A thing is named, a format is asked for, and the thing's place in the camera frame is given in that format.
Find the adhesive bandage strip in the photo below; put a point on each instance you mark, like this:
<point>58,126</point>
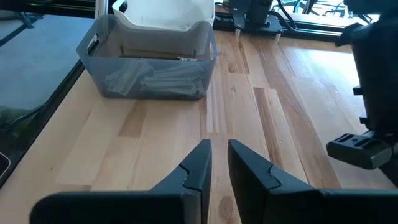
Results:
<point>177,73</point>
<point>127,77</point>
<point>174,89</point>

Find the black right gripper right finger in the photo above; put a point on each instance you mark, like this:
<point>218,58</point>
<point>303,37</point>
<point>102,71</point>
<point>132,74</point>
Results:
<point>264,199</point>

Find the white plastic bin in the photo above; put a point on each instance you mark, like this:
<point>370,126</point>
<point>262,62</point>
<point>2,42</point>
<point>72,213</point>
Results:
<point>164,14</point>

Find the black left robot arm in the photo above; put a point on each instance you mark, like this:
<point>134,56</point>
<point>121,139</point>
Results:
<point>258,12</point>

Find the grey translucent plastic bin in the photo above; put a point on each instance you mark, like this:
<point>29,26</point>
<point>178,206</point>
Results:
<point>96,71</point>

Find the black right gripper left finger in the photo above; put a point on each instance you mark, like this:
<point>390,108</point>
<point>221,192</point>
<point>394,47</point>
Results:
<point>186,199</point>

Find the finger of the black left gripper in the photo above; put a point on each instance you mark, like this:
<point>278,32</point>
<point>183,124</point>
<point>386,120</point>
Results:
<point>360,151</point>

